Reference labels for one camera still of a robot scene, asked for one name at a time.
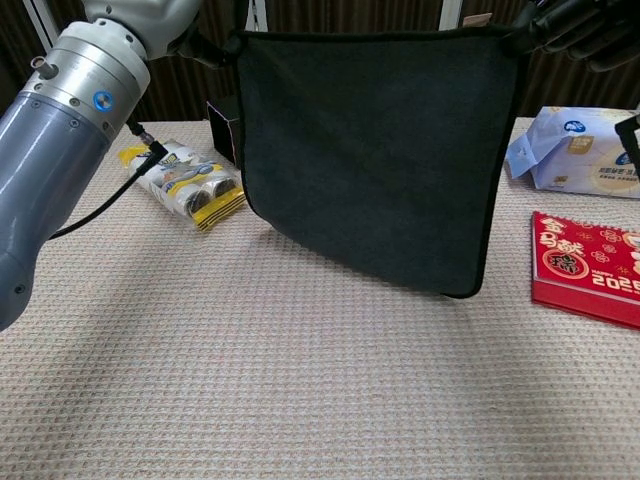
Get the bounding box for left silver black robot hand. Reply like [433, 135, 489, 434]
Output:
[82, 0, 245, 69]

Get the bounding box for silver screen frame post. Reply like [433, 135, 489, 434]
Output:
[440, 0, 464, 29]
[22, 0, 59, 51]
[243, 0, 266, 32]

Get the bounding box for beige woven tablecloth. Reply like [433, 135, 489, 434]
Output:
[0, 115, 640, 480]

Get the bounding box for red 2026 desk calendar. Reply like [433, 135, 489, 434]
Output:
[530, 210, 640, 330]

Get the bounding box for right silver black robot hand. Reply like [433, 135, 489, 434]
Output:
[504, 0, 640, 74]

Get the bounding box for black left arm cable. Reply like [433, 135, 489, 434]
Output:
[47, 119, 170, 241]

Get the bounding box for light blue tissue pack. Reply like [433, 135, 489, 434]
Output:
[503, 105, 640, 200]

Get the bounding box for pink towel with black trim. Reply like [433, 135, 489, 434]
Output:
[222, 24, 521, 300]

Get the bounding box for black cube box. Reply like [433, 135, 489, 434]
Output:
[206, 99, 244, 166]

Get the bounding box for white rolls pack yellow ends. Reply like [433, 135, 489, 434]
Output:
[117, 138, 250, 233]

